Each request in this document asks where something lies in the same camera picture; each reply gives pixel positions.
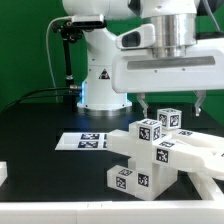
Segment white chair back frame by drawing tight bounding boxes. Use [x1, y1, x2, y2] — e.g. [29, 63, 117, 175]
[107, 129, 224, 180]

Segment black cables at base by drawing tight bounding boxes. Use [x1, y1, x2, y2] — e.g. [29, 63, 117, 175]
[0, 85, 82, 113]

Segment white small block left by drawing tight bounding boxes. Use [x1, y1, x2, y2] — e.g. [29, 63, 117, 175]
[0, 162, 8, 187]

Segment white marker cube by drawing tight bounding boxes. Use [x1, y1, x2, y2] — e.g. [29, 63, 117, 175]
[137, 118, 162, 143]
[157, 108, 182, 130]

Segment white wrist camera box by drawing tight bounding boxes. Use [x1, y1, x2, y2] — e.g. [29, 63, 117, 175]
[115, 23, 156, 49]

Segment white camera cable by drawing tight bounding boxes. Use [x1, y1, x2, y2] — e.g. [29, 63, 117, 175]
[45, 15, 73, 103]

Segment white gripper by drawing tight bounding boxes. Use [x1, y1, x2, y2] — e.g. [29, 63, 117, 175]
[111, 38, 224, 118]

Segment white border wall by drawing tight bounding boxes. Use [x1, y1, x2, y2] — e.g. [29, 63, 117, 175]
[0, 159, 224, 224]

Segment black camera on stand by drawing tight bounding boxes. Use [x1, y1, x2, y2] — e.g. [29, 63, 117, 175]
[47, 15, 106, 112]

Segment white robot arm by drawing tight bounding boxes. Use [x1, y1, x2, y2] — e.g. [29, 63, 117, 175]
[62, 0, 224, 114]

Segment white marker base plate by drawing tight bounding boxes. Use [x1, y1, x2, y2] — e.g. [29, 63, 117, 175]
[55, 132, 107, 151]

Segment white chair seat block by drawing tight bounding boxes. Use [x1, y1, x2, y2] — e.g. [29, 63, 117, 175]
[128, 158, 178, 201]

